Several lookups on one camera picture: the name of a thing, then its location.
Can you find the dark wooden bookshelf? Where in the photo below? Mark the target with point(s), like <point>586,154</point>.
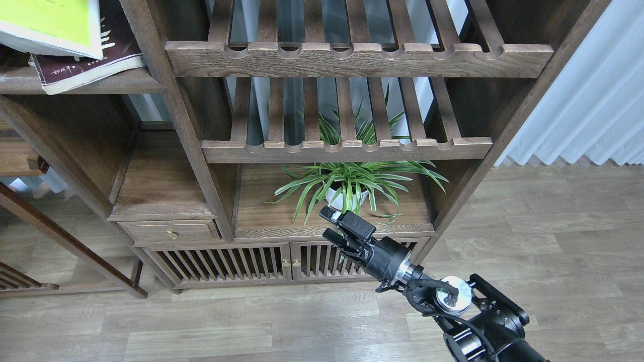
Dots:
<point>194,141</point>

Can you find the green spider plant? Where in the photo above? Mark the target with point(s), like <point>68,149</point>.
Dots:
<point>376,177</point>

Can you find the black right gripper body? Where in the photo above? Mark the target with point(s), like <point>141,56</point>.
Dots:
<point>386,260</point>

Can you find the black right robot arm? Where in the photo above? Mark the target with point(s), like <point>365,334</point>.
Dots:
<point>479,322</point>

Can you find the yellow green cover book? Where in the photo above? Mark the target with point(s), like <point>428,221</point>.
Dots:
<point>59,28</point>

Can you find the white pleated curtain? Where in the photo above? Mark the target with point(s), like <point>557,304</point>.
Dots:
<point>594,109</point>

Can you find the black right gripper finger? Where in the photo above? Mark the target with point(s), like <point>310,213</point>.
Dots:
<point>344,243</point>
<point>349,223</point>

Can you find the dark maroon cover book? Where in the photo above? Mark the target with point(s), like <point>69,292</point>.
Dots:
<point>120,52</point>

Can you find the white plant pot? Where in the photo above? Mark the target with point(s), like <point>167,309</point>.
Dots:
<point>337,199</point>

